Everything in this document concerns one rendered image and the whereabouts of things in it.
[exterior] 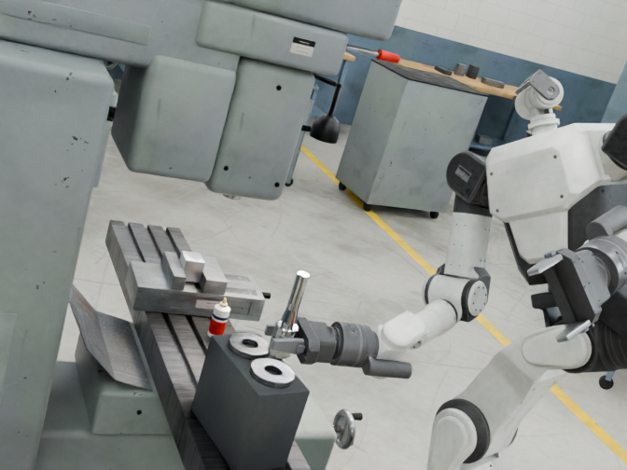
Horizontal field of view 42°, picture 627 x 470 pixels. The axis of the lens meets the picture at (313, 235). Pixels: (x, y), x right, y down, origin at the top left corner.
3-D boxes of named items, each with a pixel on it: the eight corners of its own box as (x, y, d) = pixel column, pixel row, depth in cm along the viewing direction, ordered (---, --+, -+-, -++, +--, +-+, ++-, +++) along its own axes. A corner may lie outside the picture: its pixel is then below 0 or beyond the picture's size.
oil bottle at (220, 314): (220, 332, 214) (230, 295, 210) (224, 339, 211) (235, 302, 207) (205, 330, 212) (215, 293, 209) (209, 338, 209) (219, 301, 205)
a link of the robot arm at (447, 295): (399, 342, 181) (447, 312, 194) (438, 352, 174) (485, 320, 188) (396, 297, 178) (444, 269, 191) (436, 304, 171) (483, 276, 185)
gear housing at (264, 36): (300, 52, 202) (312, 12, 199) (339, 79, 182) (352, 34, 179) (168, 21, 187) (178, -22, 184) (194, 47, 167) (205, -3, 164)
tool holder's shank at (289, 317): (289, 330, 158) (305, 279, 154) (276, 323, 159) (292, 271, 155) (298, 326, 161) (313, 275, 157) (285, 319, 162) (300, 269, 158)
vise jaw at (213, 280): (212, 269, 231) (215, 256, 230) (224, 295, 218) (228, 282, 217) (191, 267, 229) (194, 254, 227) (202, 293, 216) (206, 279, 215)
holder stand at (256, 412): (238, 404, 185) (261, 327, 179) (285, 467, 169) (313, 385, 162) (189, 408, 178) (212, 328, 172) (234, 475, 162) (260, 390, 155)
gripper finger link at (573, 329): (569, 335, 119) (590, 319, 123) (551, 338, 121) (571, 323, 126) (574, 345, 119) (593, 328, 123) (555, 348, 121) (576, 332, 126)
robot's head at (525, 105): (549, 128, 177) (541, 88, 177) (567, 117, 167) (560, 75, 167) (519, 131, 176) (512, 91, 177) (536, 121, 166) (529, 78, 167)
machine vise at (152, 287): (245, 296, 238) (255, 261, 235) (259, 322, 226) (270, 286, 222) (124, 283, 224) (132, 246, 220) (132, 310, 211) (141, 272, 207)
